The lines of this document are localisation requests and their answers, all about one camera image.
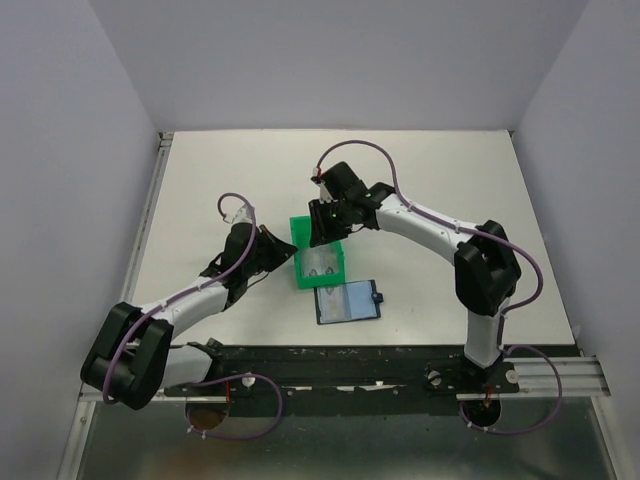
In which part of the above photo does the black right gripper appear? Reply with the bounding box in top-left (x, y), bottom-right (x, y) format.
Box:
top-left (307, 198), bottom-right (352, 248)

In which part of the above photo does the green plastic bin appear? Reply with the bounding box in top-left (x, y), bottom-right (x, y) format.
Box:
top-left (289, 216), bottom-right (346, 290)

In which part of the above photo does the blue leather card holder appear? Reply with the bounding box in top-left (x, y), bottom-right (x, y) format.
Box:
top-left (314, 280), bottom-right (384, 325)

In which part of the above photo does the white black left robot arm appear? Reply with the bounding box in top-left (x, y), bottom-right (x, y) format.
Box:
top-left (80, 222), bottom-right (298, 410)

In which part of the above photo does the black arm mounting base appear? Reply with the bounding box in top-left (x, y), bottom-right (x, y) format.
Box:
top-left (164, 345), bottom-right (519, 417)

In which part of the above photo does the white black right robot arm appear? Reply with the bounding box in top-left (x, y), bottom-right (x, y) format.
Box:
top-left (308, 162), bottom-right (522, 392)

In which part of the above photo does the aluminium table edge rail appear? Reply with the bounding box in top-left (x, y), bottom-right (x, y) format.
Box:
top-left (118, 132), bottom-right (175, 303)

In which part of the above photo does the aluminium front frame rail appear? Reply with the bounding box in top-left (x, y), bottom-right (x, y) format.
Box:
top-left (57, 388), bottom-right (101, 480)

